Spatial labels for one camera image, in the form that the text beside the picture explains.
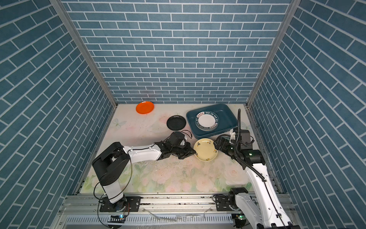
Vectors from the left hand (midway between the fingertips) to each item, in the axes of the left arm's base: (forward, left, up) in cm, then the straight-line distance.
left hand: (197, 152), depth 83 cm
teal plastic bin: (+32, -26, -8) cm, 42 cm away
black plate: (+28, +14, -7) cm, 32 cm away
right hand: (+1, -11, +10) cm, 15 cm away
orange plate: (+46, +41, -9) cm, 62 cm away
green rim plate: (+28, -9, -5) cm, 30 cm away
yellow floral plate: (+3, -6, -3) cm, 7 cm away
